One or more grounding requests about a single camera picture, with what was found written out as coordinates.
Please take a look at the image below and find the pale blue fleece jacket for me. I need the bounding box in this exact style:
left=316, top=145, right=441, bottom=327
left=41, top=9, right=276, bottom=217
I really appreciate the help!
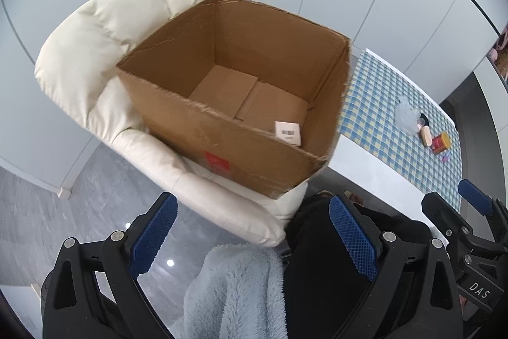
left=175, top=244, right=286, bottom=339

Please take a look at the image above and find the person's left leg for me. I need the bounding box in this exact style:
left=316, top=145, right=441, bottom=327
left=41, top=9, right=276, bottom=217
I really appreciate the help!
left=282, top=194, right=449, bottom=339

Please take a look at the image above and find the cream padded armchair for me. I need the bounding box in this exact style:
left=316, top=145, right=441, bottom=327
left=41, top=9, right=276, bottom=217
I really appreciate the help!
left=34, top=0, right=310, bottom=248

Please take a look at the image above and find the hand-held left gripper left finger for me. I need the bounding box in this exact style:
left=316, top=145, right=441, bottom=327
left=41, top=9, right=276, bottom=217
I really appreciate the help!
left=40, top=193, right=179, bottom=339

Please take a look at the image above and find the white cube carton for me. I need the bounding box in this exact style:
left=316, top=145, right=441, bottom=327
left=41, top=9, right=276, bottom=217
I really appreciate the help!
left=275, top=120, right=303, bottom=146

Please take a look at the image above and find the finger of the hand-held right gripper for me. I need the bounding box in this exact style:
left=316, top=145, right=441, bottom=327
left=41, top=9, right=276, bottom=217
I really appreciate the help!
left=458, top=179, right=508, bottom=229
left=421, top=191, right=493, bottom=257

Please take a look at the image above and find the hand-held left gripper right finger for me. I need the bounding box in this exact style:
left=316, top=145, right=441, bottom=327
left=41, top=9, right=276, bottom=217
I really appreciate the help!
left=329, top=194, right=465, bottom=339

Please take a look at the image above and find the blue yellow checkered tablecloth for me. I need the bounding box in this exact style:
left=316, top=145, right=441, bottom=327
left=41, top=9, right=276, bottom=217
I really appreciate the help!
left=337, top=49, right=467, bottom=210

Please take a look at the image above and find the clear square plastic box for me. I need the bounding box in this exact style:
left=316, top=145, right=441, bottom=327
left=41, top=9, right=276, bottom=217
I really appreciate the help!
left=395, top=96, right=419, bottom=133

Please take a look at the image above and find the brown cardboard box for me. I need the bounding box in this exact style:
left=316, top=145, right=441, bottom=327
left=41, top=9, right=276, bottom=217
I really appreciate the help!
left=115, top=0, right=354, bottom=200

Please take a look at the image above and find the red jar with gold lid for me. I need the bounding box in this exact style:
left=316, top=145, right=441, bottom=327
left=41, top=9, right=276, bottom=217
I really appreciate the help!
left=432, top=132, right=452, bottom=156

